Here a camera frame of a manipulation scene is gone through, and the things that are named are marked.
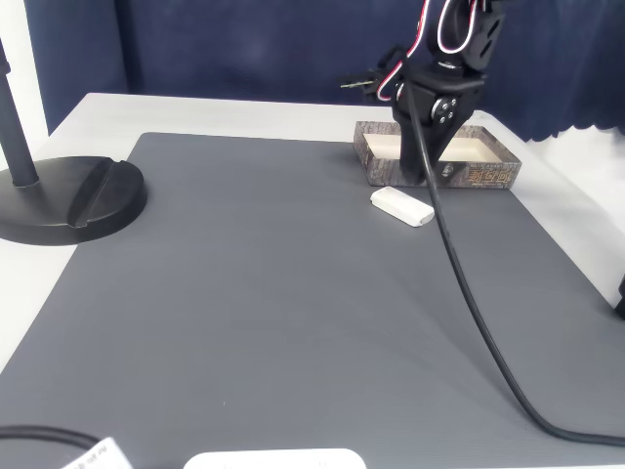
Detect thick black camera cable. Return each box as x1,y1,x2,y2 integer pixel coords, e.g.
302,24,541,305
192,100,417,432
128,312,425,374
407,80,625,448

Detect white rounded device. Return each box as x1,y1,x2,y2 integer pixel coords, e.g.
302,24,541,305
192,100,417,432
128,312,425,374
183,448,368,469

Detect black round-base stand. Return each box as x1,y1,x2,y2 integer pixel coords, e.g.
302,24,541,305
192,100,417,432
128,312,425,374
0,36,148,246

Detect white printed label tag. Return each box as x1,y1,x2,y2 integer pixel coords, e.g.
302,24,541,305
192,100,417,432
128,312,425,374
61,437,133,469

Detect small white rectangular block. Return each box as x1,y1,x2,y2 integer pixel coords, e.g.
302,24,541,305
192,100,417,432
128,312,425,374
369,186,436,230

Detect dark blue curtain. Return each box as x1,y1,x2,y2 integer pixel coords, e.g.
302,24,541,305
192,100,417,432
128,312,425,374
23,0,625,144

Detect thin black cable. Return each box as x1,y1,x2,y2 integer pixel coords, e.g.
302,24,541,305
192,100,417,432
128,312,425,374
0,424,99,453

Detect red white black servo wires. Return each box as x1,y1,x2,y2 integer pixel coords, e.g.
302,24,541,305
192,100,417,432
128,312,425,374
375,0,482,102

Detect bark-patterned cardboard box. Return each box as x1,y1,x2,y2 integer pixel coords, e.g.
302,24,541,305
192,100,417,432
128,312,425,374
353,120,523,190

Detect grey desk mat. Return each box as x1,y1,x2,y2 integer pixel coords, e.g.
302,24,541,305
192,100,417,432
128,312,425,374
0,131,625,469

